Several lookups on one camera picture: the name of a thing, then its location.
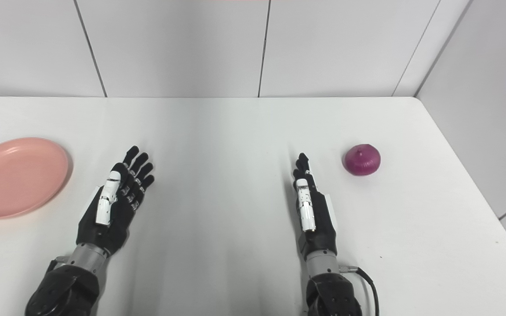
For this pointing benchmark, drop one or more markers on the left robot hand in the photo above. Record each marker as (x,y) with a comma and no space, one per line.
(114,215)

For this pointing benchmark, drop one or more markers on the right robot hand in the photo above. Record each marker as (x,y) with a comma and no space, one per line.
(319,219)

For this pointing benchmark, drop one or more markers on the red onion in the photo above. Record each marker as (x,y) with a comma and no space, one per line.
(362,159)

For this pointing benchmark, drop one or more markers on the pink plate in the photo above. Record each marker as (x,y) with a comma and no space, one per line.
(16,177)

